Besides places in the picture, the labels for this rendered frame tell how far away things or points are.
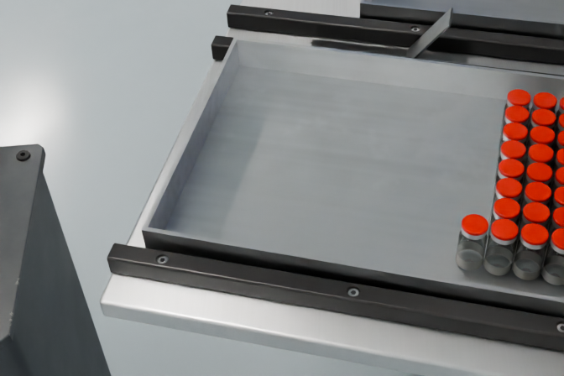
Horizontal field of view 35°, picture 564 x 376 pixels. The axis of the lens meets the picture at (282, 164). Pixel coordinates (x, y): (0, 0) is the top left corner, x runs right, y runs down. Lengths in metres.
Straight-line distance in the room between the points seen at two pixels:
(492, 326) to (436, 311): 0.04
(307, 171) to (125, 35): 1.74
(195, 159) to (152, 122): 1.39
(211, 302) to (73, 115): 1.59
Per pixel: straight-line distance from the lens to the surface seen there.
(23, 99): 2.36
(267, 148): 0.82
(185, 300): 0.72
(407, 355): 0.68
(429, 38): 0.90
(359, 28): 0.93
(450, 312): 0.68
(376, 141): 0.83
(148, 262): 0.72
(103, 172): 2.11
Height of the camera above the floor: 1.45
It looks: 45 degrees down
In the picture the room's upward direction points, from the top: 4 degrees counter-clockwise
